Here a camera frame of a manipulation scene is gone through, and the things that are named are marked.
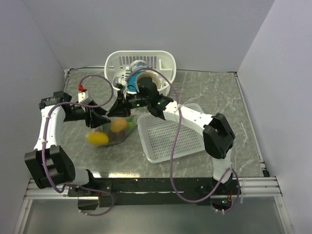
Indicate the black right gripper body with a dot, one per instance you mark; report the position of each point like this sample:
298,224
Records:
136,101

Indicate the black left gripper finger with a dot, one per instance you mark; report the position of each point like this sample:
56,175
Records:
97,120
97,111

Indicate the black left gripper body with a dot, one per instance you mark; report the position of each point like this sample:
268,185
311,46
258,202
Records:
77,113

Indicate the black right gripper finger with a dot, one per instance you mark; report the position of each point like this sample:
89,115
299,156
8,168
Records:
119,104
118,111

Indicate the orange fake fruit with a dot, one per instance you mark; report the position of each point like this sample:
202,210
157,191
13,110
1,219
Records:
118,125

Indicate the green fake pepper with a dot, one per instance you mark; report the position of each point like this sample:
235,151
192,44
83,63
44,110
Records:
131,122

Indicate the yellow fake lemon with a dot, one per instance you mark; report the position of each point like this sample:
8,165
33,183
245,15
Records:
97,138

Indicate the polka dot zip top bag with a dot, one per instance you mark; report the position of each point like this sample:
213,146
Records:
106,127

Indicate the purple fake grapes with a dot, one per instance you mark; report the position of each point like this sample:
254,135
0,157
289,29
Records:
117,138

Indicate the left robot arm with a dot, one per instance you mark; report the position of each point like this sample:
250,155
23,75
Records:
48,163

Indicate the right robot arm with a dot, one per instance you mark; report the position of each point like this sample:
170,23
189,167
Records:
218,136

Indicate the blue dotted plate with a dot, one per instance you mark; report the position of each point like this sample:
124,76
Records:
131,83

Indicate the beige ceramic bowl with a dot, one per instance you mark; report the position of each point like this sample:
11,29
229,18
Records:
153,76

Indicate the blue white patterned bowl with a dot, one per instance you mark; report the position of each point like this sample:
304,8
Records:
137,64

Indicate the white perforated tray basket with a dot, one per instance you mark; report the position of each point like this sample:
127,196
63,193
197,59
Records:
157,138

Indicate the white round dish basket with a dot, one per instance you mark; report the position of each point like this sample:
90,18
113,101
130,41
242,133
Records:
120,64

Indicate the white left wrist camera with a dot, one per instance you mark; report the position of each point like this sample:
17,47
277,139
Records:
83,97

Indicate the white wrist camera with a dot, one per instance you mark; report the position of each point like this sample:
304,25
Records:
83,97
120,82

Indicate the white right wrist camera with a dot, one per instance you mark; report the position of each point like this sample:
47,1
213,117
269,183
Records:
120,82

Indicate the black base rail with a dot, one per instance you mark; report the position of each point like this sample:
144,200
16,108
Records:
155,191

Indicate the aluminium frame rail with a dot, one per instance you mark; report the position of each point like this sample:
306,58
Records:
260,187

